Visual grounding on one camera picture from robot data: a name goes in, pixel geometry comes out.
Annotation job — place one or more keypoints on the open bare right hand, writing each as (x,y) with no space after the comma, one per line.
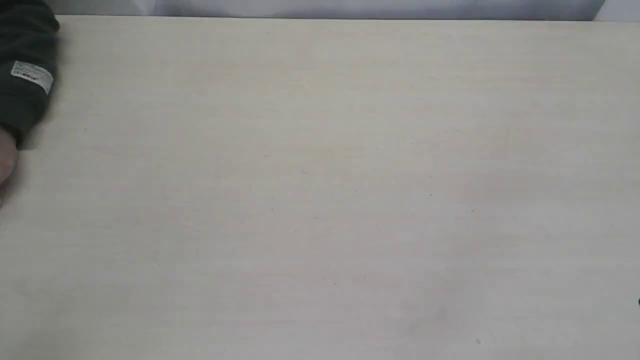
(9,155)

